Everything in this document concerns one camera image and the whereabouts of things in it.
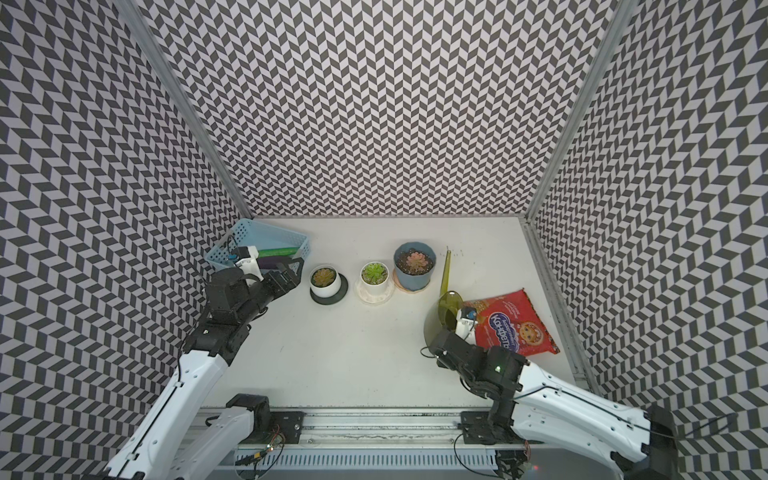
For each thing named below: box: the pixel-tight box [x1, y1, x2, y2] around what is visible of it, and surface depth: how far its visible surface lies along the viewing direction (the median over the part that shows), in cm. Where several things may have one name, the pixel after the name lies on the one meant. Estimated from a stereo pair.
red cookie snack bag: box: [463, 288, 560, 358], surface depth 88 cm
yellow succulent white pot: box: [309, 264, 341, 298], surface depth 95 cm
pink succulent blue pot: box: [394, 241, 437, 291], surface depth 95 cm
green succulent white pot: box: [360, 261, 390, 297], surface depth 93 cm
